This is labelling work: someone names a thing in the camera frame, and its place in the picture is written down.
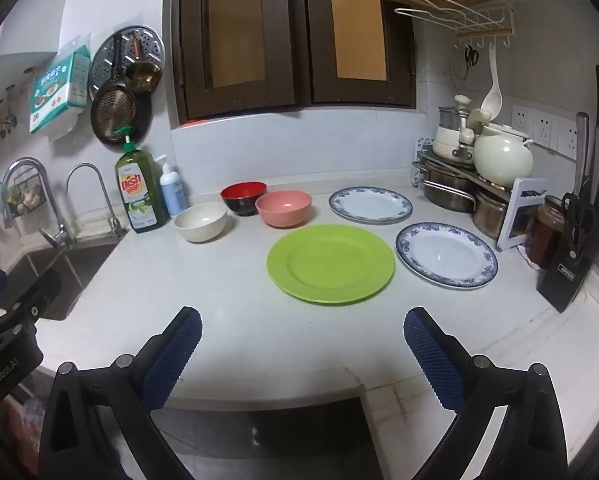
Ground large steel pot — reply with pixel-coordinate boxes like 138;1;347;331
412;157;480;213

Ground white pot rack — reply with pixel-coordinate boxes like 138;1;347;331
412;135;550;251

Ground red and black bowl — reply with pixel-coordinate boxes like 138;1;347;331
220;181;268;217

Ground small steel pot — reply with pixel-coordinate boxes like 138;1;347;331
472;187;510;241

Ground blue floral plate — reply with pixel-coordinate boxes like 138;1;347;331
328;186;413;224
395;222;499;291

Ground white wire hanging rack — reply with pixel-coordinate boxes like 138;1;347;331
394;0;516;46

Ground green plate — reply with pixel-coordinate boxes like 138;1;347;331
266;224;397;306

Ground glass jar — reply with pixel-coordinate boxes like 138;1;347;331
524;195;567;271

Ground chrome kitchen faucet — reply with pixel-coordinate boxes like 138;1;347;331
2;157;77;248

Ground white wall outlet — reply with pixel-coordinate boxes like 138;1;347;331
557;117;579;158
533;110;555;148
511;104;531;138

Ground pink bowl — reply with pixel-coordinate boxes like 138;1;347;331
255;190;313;227

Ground thin gooseneck faucet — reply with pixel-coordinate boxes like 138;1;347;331
66;162;129;241

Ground cream ceramic pot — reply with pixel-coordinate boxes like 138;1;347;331
473;122;535;187

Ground round metal steamer tray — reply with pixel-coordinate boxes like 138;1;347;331
88;25;166;103

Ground white rice spoon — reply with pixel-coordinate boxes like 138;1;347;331
481;42;503;121

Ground teal box on wall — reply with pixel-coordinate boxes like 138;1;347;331
28;45;92;136

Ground steel sink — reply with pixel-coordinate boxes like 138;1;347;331
0;240;117;321

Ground green dish soap bottle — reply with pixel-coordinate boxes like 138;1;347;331
115;127;171;234

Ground white pot with lid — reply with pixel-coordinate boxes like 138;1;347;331
433;94;480;166

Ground cream bowl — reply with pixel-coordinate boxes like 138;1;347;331
174;203;228;244

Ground black knife block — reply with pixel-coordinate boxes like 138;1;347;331
536;205;599;314

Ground clear plastic bag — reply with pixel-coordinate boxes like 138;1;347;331
6;395;45;446

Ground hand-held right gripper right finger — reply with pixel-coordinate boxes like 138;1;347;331
403;306;570;480

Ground dark wooden window frame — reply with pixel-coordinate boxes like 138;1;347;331
164;0;417;126

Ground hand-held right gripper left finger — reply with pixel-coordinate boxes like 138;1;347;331
38;306;203;480

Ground black kitchen scissors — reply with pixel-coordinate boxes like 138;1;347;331
561;192;595;256

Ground small brass saucepan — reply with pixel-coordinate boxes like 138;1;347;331
124;35;163;95

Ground wire sink basket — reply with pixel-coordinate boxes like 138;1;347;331
2;170;47;218

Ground white and blue pump bottle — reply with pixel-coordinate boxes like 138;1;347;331
154;154;188;217

